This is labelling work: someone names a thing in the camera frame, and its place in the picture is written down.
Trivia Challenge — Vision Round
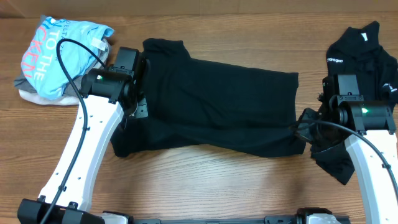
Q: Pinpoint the plain black t-shirt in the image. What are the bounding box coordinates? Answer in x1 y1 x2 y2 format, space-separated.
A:
111 38 305 157

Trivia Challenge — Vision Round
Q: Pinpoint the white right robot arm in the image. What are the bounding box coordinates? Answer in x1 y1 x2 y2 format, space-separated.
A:
293 101 397 223

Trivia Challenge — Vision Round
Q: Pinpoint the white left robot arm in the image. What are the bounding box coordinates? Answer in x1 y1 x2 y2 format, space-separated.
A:
17 68 146 223

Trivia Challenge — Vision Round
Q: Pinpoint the white folded garment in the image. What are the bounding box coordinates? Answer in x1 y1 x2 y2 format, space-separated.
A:
14 51 109 106

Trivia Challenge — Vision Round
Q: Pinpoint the black hydrogen logo shirt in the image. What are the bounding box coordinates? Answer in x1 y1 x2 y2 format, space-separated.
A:
310 21 397 185

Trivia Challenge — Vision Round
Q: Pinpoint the light blue printed t-shirt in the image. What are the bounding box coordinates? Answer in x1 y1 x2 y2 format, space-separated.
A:
21 17 115 101

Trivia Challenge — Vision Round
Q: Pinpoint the grey folded garment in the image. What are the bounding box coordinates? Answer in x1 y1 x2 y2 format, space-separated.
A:
13 14 112 99

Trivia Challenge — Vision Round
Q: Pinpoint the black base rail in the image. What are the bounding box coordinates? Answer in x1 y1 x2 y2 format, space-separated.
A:
102 211 351 224

